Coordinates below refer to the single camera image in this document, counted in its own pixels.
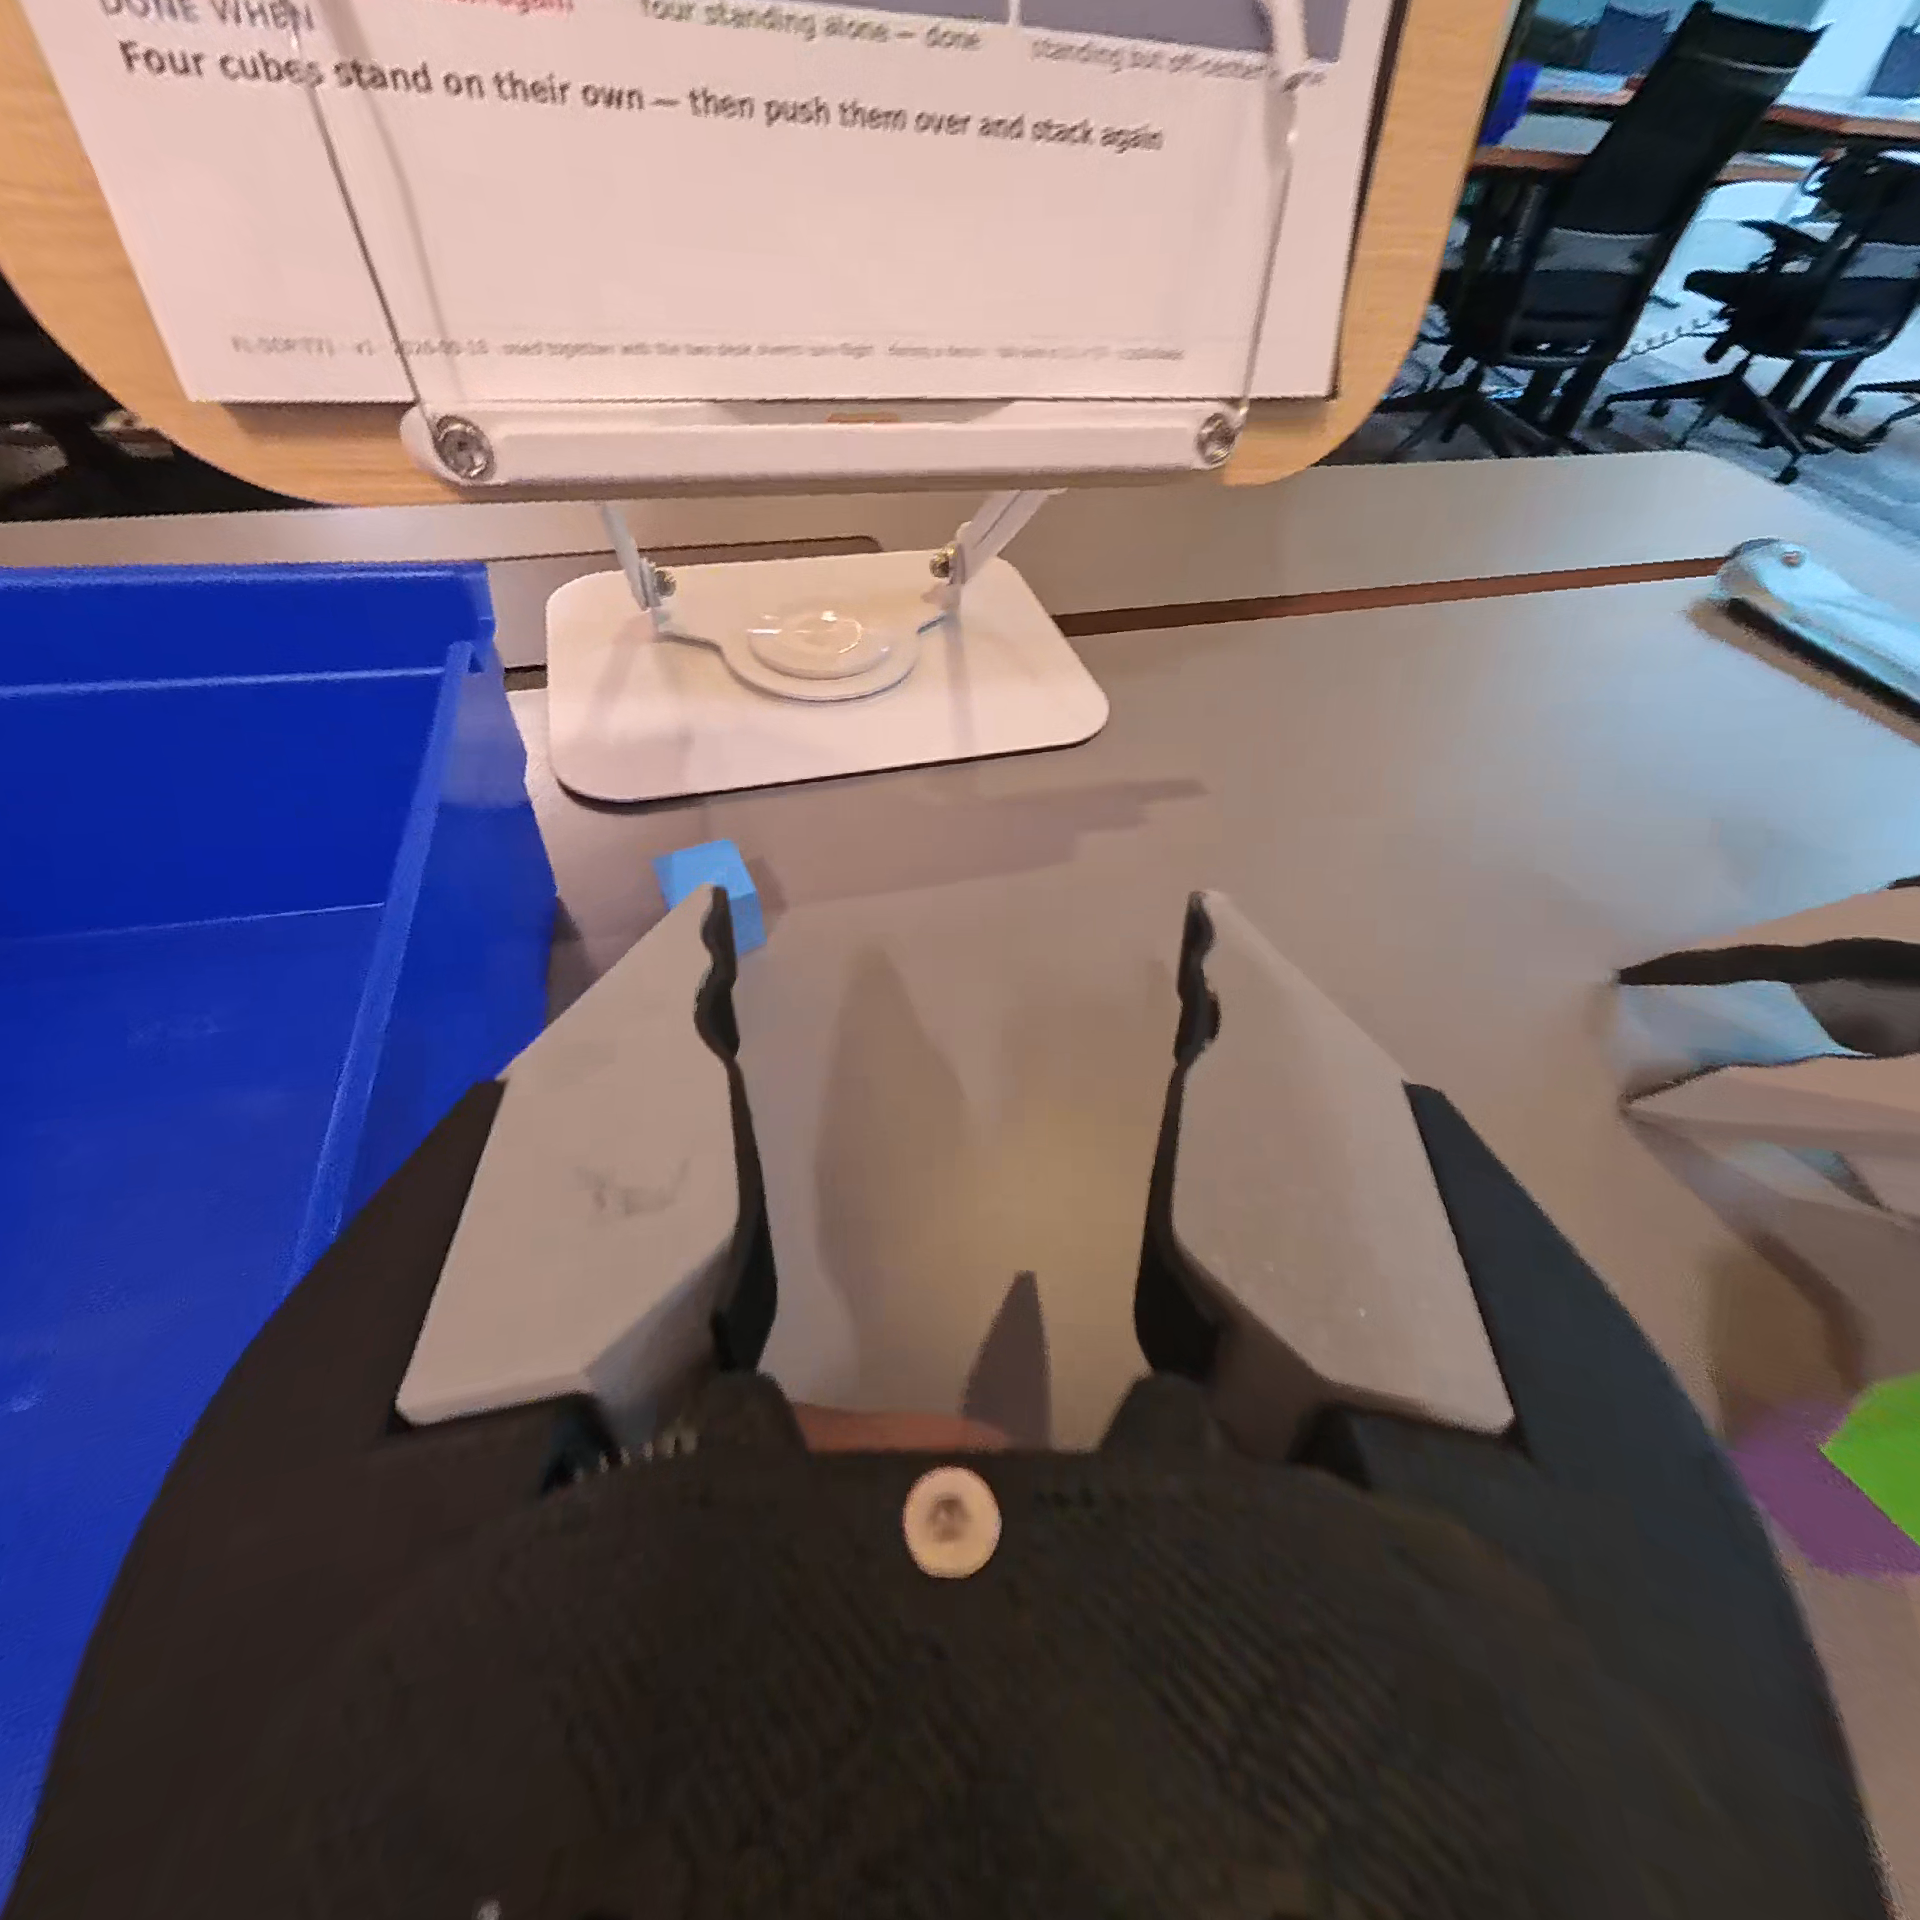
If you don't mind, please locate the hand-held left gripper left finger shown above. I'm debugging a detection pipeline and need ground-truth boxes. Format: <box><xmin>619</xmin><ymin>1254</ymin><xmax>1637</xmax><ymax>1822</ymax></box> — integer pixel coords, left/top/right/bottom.
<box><xmin>389</xmin><ymin>887</ymin><xmax>781</xmax><ymax>1455</ymax></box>

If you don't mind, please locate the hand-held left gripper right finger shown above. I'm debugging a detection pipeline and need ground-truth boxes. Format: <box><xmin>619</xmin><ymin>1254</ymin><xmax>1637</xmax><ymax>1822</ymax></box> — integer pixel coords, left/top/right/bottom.
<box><xmin>1134</xmin><ymin>887</ymin><xmax>1520</xmax><ymax>1472</ymax></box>

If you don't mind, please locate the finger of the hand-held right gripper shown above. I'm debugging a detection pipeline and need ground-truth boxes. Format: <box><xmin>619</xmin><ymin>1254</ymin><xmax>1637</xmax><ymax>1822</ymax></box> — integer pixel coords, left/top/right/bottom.
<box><xmin>1607</xmin><ymin>876</ymin><xmax>1920</xmax><ymax>991</ymax></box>
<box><xmin>1624</xmin><ymin>1053</ymin><xmax>1920</xmax><ymax>1185</ymax></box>

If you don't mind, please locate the blue foam cube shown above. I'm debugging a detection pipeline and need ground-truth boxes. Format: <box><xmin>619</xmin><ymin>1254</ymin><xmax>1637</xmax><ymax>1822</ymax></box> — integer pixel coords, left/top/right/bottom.
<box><xmin>661</xmin><ymin>842</ymin><xmax>771</xmax><ymax>959</ymax></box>

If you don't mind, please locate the green foam cube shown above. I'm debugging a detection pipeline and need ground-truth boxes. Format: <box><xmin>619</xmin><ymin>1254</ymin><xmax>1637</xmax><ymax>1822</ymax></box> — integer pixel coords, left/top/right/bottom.
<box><xmin>1823</xmin><ymin>1379</ymin><xmax>1920</xmax><ymax>1543</ymax></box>

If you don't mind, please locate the purple foam cube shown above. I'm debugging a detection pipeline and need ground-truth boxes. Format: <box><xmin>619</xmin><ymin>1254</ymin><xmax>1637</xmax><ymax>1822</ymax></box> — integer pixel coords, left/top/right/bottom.
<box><xmin>1735</xmin><ymin>1397</ymin><xmax>1920</xmax><ymax>1580</ymax></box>

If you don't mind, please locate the shiny silver object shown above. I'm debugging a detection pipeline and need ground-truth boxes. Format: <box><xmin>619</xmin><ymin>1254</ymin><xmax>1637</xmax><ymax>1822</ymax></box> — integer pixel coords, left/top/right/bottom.
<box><xmin>1705</xmin><ymin>538</ymin><xmax>1920</xmax><ymax>706</ymax></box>

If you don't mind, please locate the blue plastic bin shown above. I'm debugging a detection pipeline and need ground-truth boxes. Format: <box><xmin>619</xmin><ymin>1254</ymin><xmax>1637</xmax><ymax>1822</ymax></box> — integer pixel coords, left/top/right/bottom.
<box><xmin>0</xmin><ymin>559</ymin><xmax>560</xmax><ymax>1847</ymax></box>

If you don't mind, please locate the black office chair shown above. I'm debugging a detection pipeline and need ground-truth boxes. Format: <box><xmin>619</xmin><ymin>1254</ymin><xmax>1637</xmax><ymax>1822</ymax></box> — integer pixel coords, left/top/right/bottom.
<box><xmin>1436</xmin><ymin>0</ymin><xmax>1823</xmax><ymax>459</ymax></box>
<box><xmin>1597</xmin><ymin>147</ymin><xmax>1920</xmax><ymax>481</ymax></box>

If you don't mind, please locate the white instruction sheet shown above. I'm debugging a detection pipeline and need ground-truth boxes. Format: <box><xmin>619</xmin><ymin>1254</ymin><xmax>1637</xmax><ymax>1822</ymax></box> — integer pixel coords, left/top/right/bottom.
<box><xmin>24</xmin><ymin>0</ymin><xmax>1405</xmax><ymax>408</ymax></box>

